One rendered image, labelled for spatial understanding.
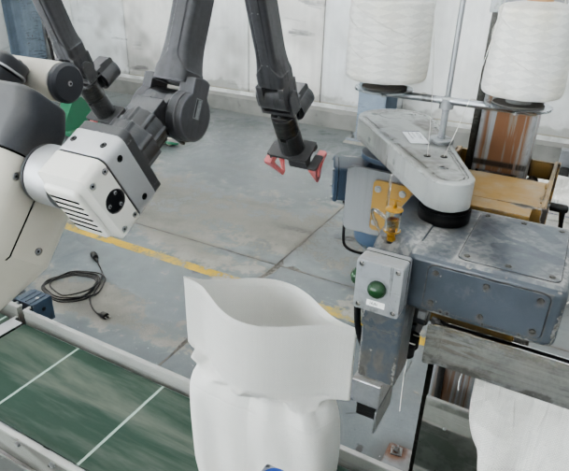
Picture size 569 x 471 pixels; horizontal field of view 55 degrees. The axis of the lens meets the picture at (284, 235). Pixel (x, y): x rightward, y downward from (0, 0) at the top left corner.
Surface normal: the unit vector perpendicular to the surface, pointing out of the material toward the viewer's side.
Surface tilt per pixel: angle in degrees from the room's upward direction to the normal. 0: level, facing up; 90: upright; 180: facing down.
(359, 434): 0
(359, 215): 90
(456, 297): 90
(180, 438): 0
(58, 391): 0
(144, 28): 90
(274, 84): 111
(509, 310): 90
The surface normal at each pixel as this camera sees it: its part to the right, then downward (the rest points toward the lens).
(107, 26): -0.48, 0.38
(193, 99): 0.88, 0.24
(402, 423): 0.03, -0.90
